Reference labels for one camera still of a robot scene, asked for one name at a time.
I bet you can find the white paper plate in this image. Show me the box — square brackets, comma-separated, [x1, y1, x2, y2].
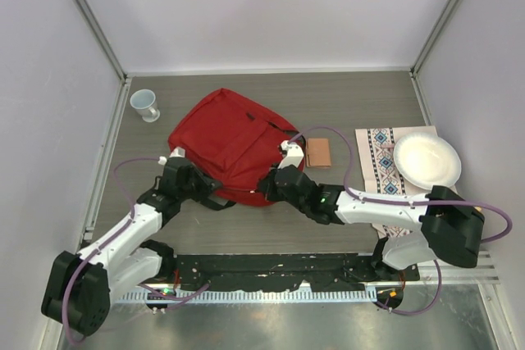
[393, 132, 462, 190]

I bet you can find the translucent plastic cup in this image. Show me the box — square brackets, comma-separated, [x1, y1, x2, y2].
[130, 89, 161, 123]

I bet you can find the aluminium frame rail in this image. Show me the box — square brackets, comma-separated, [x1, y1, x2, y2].
[51, 251, 501, 289]

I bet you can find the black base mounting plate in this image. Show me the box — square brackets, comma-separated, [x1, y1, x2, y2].
[144, 253, 420, 293]

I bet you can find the tan leather wallet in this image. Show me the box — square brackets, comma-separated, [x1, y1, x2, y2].
[306, 138, 331, 168]

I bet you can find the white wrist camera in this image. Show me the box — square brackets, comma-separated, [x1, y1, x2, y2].
[157, 147, 185, 166]
[277, 140, 304, 170]

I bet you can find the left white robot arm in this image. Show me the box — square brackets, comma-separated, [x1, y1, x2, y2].
[41, 157, 222, 336]

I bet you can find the patterned cloth placemat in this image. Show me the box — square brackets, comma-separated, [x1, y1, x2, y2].
[353, 125, 463, 240]

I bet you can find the slotted cable duct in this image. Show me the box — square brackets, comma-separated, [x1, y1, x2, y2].
[112, 286, 377, 305]

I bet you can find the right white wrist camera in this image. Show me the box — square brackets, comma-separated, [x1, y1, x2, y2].
[277, 140, 304, 170]

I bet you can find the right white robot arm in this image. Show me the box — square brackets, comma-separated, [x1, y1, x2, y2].
[257, 166, 485, 280]

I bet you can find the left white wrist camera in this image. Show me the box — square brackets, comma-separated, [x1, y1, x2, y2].
[157, 147, 185, 166]

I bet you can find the red backpack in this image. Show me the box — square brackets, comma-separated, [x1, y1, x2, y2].
[167, 89, 299, 207]

